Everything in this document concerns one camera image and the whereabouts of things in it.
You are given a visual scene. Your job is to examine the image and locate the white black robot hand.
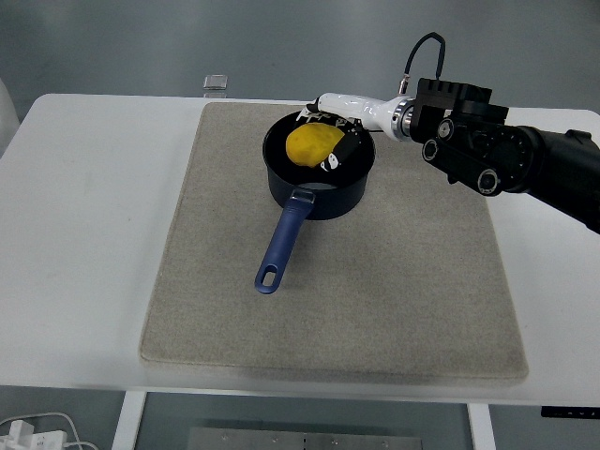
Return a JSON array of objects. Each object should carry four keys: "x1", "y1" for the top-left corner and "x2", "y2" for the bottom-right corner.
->
[{"x1": 294, "y1": 91, "x2": 399, "y2": 173}]

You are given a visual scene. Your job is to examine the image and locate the beige fabric mat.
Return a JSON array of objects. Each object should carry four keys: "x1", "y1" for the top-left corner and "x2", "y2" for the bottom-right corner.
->
[{"x1": 137, "y1": 101, "x2": 530, "y2": 388}]

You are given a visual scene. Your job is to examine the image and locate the white table leg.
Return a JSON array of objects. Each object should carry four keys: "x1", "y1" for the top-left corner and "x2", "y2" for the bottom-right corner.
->
[
  {"x1": 466, "y1": 401, "x2": 497, "y2": 450},
  {"x1": 111, "y1": 391, "x2": 147, "y2": 450}
]

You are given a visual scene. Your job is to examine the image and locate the black table control panel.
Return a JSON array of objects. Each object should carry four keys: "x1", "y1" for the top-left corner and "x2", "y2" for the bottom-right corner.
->
[{"x1": 539, "y1": 405, "x2": 591, "y2": 418}]

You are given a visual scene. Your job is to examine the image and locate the white power strip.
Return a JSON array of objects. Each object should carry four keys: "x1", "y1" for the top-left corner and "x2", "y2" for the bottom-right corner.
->
[{"x1": 0, "y1": 420, "x2": 69, "y2": 450}]

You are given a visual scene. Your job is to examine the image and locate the blue pot with handle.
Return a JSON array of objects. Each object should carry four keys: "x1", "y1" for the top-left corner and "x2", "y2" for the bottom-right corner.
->
[{"x1": 253, "y1": 109, "x2": 377, "y2": 295}]

